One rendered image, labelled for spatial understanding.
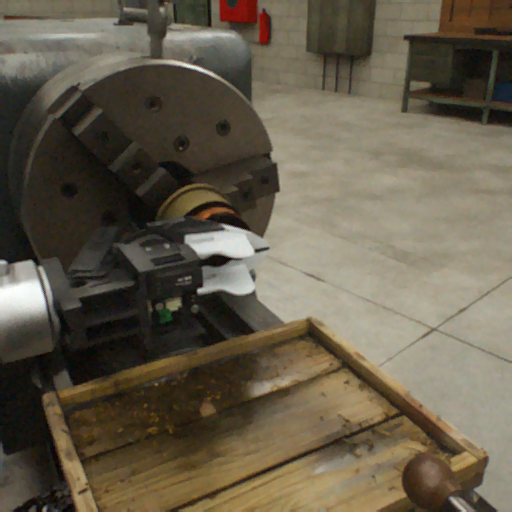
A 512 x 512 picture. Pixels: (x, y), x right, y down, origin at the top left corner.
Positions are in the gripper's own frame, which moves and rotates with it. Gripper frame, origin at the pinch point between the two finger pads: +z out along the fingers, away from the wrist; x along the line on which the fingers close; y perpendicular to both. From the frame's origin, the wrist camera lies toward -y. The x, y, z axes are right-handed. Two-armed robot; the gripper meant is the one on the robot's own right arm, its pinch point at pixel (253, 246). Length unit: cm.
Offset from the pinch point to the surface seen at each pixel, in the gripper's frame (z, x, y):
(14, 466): -26, -54, -42
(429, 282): 173, -107, -135
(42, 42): -11.3, 17.1, -35.1
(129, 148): -8.2, 8.3, -11.9
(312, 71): 489, -82, -716
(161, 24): -0.9, 19.6, -19.8
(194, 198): -3.9, 4.2, -5.3
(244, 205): 4.4, 0.4, -10.4
